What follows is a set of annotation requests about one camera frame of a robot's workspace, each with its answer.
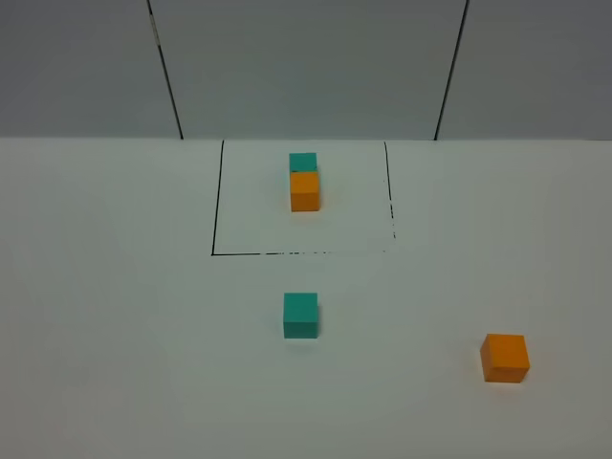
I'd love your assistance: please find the orange template block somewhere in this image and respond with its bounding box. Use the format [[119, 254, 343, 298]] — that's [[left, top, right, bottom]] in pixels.
[[290, 171, 320, 212]]

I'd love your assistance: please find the teal template block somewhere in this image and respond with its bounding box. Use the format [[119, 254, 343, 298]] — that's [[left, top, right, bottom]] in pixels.
[[289, 152, 317, 173]]

